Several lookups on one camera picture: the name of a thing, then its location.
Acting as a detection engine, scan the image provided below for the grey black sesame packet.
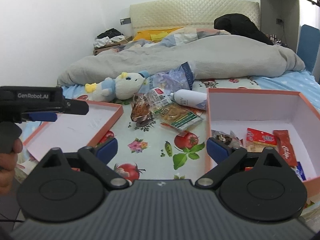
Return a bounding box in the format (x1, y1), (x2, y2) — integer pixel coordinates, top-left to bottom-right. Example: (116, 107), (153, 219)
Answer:
(211, 130), (243, 149)

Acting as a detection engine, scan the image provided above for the red spicy strips bag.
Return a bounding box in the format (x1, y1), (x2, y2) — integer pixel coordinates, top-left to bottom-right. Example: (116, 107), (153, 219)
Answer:
(245, 128), (277, 152)

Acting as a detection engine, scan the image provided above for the red sachet packet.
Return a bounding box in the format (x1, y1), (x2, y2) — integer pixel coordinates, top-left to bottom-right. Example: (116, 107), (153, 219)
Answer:
(273, 130), (298, 167)

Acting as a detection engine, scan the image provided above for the clear brown snack bag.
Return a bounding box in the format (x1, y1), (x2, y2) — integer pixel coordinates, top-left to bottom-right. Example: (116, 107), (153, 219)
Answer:
(130, 87), (173, 124)

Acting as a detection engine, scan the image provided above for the green yellow tofu snack packet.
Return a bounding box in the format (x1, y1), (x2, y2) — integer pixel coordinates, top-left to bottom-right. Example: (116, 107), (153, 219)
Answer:
(159, 103), (203, 131)

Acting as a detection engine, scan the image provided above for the blue white snack bag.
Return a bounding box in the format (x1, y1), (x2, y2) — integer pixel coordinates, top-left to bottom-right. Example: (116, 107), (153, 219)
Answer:
(291, 161), (306, 181)

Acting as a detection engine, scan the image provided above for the person left hand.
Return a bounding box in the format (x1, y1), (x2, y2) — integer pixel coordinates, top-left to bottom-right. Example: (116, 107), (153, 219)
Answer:
(0, 139), (23, 196)

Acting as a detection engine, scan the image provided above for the pink box lid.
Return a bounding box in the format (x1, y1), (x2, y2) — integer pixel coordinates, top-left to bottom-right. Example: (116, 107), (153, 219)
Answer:
(23, 100), (124, 161)

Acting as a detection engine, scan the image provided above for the white spray bottle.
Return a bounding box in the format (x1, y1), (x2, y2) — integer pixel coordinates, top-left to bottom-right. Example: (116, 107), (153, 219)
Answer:
(170, 89), (207, 111)

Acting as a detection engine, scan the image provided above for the pink gift box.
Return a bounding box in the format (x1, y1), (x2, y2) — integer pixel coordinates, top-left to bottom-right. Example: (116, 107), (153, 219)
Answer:
(207, 88), (319, 203)

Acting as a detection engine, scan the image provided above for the white blue plush toy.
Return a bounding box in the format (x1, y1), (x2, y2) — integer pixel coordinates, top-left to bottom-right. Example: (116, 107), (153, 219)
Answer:
(85, 70), (150, 102)

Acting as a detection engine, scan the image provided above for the purple facial tissue pack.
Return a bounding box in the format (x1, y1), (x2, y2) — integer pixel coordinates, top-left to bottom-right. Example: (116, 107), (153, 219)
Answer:
(138, 62), (197, 95)

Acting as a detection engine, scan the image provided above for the grey duvet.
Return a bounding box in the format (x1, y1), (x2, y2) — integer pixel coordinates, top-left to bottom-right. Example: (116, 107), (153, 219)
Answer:
(57, 35), (305, 86)

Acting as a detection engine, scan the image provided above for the cardboard box with clothes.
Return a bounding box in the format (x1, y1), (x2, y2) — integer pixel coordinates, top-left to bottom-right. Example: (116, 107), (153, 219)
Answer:
(93, 28), (133, 56)

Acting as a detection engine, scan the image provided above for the patchwork pillow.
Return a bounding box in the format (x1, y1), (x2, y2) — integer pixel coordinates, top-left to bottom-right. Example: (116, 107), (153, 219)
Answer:
(122, 27), (232, 53)

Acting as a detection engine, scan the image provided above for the black clothing pile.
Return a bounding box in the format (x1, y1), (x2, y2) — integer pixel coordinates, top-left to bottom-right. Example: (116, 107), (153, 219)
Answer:
(214, 14), (273, 45)

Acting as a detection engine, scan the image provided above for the yellow pillow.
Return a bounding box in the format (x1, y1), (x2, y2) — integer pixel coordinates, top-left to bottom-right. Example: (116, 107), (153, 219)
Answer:
(133, 27), (180, 42)

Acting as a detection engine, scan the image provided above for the blue chair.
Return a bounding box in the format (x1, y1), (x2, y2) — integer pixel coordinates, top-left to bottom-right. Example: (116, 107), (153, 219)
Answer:
(297, 24), (320, 73)

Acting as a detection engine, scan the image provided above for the grey wardrobe cabinet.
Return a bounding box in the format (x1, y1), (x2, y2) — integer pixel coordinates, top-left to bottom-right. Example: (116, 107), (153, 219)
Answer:
(260, 0), (299, 51)

